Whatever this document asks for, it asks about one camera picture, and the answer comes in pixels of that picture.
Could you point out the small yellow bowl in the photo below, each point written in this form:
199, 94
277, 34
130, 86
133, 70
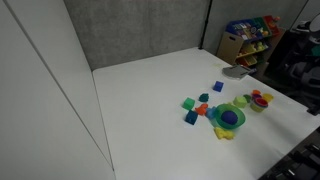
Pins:
267, 97

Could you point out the large green bowl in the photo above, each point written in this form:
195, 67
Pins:
240, 117

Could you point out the large yellow stacking bowl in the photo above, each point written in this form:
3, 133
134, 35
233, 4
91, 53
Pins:
256, 109

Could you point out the pink bowl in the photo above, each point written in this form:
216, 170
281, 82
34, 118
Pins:
262, 102

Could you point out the green cube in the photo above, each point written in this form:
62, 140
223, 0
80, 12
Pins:
188, 103

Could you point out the dark blue cube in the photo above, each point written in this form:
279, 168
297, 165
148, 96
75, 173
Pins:
191, 117

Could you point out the dark teal toy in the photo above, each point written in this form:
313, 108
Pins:
203, 97

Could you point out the orange toy figure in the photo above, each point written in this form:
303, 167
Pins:
201, 109

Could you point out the light blue toy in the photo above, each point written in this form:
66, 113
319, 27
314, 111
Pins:
210, 112

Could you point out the dark blue ball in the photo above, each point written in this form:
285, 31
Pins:
229, 117

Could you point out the yellow toy figure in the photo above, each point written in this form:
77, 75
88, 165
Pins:
224, 133

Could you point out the grey flat object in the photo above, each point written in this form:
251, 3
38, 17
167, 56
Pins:
236, 71

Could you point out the black vertical pole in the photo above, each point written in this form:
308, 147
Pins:
205, 25

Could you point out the light green block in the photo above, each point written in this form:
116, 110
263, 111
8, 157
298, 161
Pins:
240, 101

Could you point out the wooden toy shelf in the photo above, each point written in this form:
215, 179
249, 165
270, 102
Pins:
229, 46

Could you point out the small green cup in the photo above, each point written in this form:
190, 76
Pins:
247, 98

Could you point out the small orange cup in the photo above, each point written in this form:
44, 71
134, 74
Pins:
256, 92

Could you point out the small purple cup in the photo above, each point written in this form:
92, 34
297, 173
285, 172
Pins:
257, 96

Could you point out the blue storage bin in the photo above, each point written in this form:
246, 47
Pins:
241, 28

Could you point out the green storage bin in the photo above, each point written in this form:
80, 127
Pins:
259, 22

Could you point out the red storage bin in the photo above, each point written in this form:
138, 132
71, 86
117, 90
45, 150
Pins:
271, 23

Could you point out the black office chair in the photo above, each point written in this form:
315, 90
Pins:
305, 71

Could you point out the black equipment frame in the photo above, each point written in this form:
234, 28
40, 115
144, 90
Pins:
296, 161

